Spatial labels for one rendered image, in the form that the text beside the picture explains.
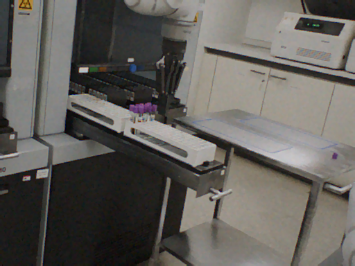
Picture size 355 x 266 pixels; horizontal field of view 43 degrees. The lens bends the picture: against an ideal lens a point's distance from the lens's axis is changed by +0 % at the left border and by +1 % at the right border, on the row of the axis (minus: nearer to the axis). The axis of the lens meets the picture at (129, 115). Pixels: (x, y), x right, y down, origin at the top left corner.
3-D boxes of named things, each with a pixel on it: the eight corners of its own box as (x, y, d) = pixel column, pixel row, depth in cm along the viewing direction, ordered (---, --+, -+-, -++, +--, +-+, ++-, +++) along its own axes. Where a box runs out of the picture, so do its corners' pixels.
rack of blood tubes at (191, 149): (122, 138, 146) (124, 120, 144) (143, 134, 153) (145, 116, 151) (193, 170, 126) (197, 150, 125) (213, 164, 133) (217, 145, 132)
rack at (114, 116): (64, 111, 167) (66, 95, 165) (85, 109, 174) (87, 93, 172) (118, 136, 147) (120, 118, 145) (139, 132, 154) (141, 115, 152)
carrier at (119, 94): (123, 104, 181) (125, 90, 180) (126, 105, 180) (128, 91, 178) (102, 107, 173) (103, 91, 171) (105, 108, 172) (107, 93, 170)
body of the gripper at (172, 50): (175, 41, 127) (170, 73, 129) (193, 41, 133) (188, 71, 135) (156, 37, 132) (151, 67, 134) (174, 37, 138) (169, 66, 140)
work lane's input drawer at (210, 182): (53, 126, 169) (55, 103, 167) (82, 122, 179) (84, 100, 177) (208, 206, 121) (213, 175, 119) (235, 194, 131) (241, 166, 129)
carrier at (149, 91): (148, 101, 192) (150, 87, 190) (151, 102, 191) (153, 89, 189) (129, 103, 184) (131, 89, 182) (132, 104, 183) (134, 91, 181)
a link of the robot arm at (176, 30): (200, 23, 131) (195, 43, 133) (176, 18, 137) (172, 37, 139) (180, 21, 125) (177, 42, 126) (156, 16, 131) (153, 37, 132)
